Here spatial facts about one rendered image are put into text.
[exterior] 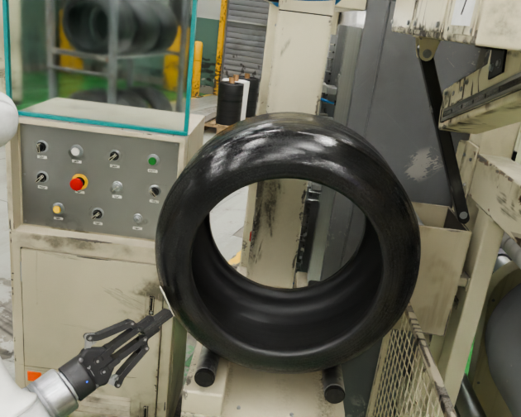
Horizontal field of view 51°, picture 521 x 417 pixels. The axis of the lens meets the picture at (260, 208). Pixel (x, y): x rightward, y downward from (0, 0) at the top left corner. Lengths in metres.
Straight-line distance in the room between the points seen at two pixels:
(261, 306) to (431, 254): 0.45
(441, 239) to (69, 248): 1.14
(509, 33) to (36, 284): 1.62
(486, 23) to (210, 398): 0.90
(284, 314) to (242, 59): 9.60
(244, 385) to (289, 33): 0.84
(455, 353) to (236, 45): 9.67
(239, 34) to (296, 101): 9.54
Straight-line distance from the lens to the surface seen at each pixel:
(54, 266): 1.93
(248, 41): 10.81
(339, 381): 1.26
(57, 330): 2.05
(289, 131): 1.06
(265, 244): 1.47
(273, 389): 1.39
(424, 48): 1.32
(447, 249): 1.45
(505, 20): 0.78
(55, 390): 1.10
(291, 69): 1.36
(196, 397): 1.27
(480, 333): 1.94
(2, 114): 1.19
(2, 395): 0.95
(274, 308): 1.45
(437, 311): 1.53
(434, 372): 1.23
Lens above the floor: 1.65
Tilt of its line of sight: 20 degrees down
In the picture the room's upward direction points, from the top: 7 degrees clockwise
